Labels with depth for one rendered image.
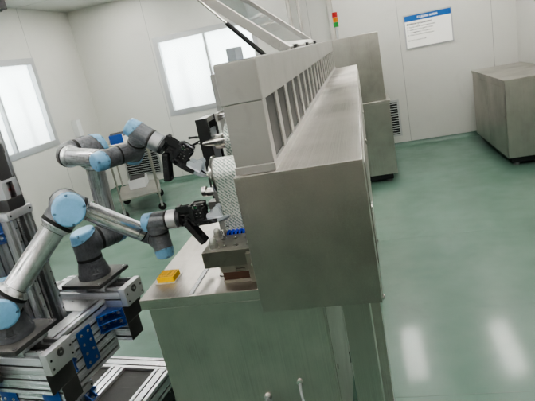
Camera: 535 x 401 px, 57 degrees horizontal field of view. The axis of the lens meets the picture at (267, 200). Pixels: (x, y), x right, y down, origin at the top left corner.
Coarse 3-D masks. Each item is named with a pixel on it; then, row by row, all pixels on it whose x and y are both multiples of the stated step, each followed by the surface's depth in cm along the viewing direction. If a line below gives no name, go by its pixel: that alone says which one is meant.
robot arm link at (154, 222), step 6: (144, 216) 195; (150, 216) 194; (156, 216) 193; (162, 216) 193; (144, 222) 194; (150, 222) 194; (156, 222) 193; (162, 222) 193; (144, 228) 195; (150, 228) 194; (156, 228) 194; (162, 228) 195; (168, 228) 195; (150, 234) 196; (156, 234) 195
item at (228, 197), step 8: (224, 192) 188; (232, 192) 187; (224, 200) 189; (232, 200) 189; (224, 208) 190; (232, 208) 190; (232, 216) 191; (240, 216) 190; (232, 224) 192; (240, 224) 191
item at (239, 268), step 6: (246, 264) 175; (222, 270) 177; (228, 270) 177; (234, 270) 177; (240, 270) 177; (246, 270) 176; (228, 276) 178; (234, 276) 178; (240, 276) 177; (246, 276) 177; (228, 282) 179
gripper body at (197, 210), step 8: (200, 200) 195; (176, 208) 192; (184, 208) 191; (192, 208) 191; (200, 208) 188; (208, 208) 195; (176, 216) 191; (184, 216) 194; (192, 216) 190; (200, 216) 191
